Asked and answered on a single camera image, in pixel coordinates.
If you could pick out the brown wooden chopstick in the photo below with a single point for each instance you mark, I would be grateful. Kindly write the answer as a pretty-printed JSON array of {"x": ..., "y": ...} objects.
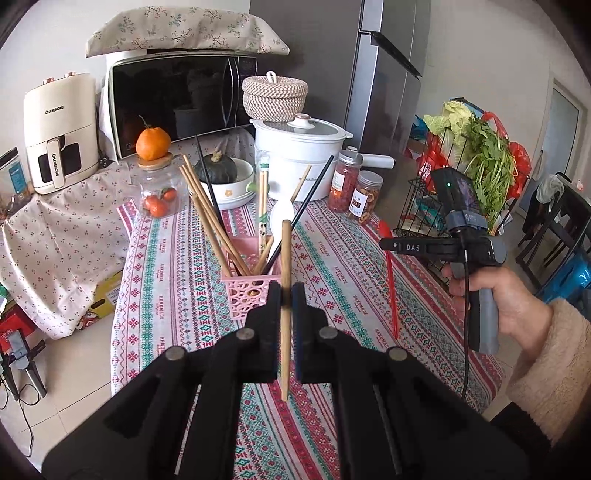
[{"x": 285, "y": 311}]

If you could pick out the floral side table cloth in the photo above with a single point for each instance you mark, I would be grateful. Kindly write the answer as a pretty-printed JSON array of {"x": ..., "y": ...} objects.
[{"x": 58, "y": 249}]

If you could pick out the floral microwave cover cloth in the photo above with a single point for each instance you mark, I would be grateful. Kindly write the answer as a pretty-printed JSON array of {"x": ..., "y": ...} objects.
[{"x": 185, "y": 28}]

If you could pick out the light bamboo chopstick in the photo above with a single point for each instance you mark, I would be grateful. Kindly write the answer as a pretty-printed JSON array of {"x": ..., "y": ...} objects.
[{"x": 221, "y": 245}]

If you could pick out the person right hand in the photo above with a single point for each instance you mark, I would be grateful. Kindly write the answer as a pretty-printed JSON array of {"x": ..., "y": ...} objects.
[{"x": 521, "y": 315}]

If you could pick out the black wire basket rack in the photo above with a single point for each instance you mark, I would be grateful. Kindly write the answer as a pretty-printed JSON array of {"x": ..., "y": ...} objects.
[{"x": 422, "y": 214}]

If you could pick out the beige fleece right forearm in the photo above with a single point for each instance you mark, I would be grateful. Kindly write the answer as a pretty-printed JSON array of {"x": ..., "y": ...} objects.
[{"x": 549, "y": 414}]

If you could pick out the white electric cooking pot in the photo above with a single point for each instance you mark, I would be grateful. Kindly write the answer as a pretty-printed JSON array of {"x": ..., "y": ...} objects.
[{"x": 297, "y": 151}]

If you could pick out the dark green pumpkin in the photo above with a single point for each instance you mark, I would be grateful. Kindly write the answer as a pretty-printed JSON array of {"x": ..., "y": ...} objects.
[{"x": 220, "y": 168}]

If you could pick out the jar of dried rings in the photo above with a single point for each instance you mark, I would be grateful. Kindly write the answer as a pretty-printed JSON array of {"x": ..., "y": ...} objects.
[{"x": 365, "y": 196}]

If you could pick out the white ceramic bowl stack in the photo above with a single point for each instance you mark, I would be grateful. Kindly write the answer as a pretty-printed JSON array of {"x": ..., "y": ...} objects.
[{"x": 233, "y": 195}]

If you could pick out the black microwave oven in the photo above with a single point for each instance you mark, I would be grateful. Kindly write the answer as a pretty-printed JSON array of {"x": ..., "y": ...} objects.
[{"x": 185, "y": 94}]

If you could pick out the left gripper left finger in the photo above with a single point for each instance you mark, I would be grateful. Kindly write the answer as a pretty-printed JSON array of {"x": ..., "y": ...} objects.
[{"x": 178, "y": 418}]

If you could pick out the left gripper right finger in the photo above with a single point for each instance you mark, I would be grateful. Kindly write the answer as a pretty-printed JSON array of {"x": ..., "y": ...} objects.
[{"x": 395, "y": 419}]

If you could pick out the black chopstick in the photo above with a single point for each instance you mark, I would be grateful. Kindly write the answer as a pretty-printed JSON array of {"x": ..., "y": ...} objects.
[
  {"x": 293, "y": 223},
  {"x": 217, "y": 212}
]

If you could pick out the woven rope lidded basket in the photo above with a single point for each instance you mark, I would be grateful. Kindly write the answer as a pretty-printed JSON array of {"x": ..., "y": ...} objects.
[{"x": 273, "y": 98}]

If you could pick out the cream air fryer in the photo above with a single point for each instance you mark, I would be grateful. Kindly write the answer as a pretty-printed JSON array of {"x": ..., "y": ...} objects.
[{"x": 60, "y": 132}]

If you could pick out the blue label storage jar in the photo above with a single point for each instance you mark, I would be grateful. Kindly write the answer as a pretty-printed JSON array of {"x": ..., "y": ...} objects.
[{"x": 13, "y": 182}]

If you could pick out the napa cabbage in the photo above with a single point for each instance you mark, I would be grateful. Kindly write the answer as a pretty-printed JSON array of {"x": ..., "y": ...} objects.
[{"x": 450, "y": 128}]

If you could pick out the pink lattice utensil holder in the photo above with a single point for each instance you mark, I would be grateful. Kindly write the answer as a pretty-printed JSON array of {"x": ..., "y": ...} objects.
[{"x": 247, "y": 292}]

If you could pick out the red plastic bag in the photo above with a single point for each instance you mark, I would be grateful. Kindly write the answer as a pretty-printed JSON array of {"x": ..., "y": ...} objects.
[{"x": 477, "y": 146}]

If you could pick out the disposable chopsticks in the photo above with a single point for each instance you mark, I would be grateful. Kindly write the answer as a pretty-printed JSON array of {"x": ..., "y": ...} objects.
[{"x": 262, "y": 190}]

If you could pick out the orange mandarin fruit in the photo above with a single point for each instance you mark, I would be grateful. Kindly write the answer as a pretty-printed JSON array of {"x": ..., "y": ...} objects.
[{"x": 152, "y": 143}]

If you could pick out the green leafy herbs bunch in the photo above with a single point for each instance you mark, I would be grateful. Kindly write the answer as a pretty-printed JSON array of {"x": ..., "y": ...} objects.
[{"x": 490, "y": 166}]

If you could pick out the jar of red dried fruit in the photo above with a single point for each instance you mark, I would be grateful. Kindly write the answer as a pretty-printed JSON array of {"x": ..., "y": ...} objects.
[{"x": 347, "y": 169}]

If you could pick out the white plastic spoon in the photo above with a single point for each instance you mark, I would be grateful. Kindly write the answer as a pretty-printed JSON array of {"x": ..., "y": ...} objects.
[{"x": 282, "y": 210}]

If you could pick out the grey refrigerator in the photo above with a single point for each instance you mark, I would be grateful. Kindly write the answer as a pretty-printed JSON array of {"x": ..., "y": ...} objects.
[{"x": 363, "y": 62}]

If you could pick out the glass jar with tomatoes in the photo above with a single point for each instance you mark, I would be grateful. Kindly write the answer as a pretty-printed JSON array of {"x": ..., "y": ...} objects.
[{"x": 162, "y": 188}]

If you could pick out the yellow cardboard box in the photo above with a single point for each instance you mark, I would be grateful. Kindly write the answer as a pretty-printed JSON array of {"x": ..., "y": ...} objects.
[{"x": 104, "y": 301}]

